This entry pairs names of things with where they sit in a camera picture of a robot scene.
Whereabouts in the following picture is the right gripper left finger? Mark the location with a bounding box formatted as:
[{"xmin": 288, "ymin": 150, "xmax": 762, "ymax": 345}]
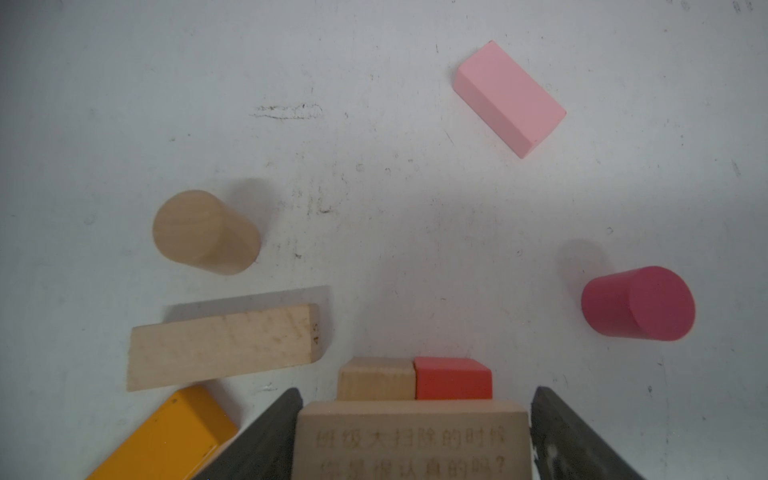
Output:
[{"xmin": 193, "ymin": 387, "xmax": 303, "ymax": 480}]

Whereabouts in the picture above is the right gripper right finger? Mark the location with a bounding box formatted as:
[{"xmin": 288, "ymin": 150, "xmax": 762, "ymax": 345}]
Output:
[{"xmin": 530, "ymin": 386, "xmax": 643, "ymax": 480}]

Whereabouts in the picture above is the natural wood arch block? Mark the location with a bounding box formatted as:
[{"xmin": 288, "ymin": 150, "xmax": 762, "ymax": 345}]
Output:
[{"xmin": 336, "ymin": 357, "xmax": 416, "ymax": 401}]

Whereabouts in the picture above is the engraved natural wood block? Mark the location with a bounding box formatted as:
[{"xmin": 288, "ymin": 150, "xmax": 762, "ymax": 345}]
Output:
[{"xmin": 292, "ymin": 400, "xmax": 532, "ymax": 479}]

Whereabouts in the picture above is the red arch block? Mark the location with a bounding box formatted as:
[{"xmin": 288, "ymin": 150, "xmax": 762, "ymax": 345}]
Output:
[{"xmin": 414, "ymin": 357, "xmax": 493, "ymax": 400}]

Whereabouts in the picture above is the orange rectangular block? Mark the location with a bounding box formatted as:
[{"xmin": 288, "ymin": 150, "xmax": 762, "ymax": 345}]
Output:
[{"xmin": 89, "ymin": 385, "xmax": 238, "ymax": 479}]

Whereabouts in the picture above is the natural wood plank block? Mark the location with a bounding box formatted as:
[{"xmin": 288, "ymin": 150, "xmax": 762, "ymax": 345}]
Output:
[{"xmin": 126, "ymin": 304, "xmax": 321, "ymax": 392}]

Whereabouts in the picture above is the magenta cylinder block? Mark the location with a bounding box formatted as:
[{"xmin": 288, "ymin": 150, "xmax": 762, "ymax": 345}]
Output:
[{"xmin": 581, "ymin": 266, "xmax": 696, "ymax": 341}]

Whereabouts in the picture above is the natural wood cylinder block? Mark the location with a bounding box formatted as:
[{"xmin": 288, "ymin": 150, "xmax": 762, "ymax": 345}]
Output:
[{"xmin": 152, "ymin": 190, "xmax": 261, "ymax": 275}]

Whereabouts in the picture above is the light pink rectangular block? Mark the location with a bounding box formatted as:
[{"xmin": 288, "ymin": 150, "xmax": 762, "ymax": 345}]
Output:
[{"xmin": 453, "ymin": 41, "xmax": 566, "ymax": 159}]

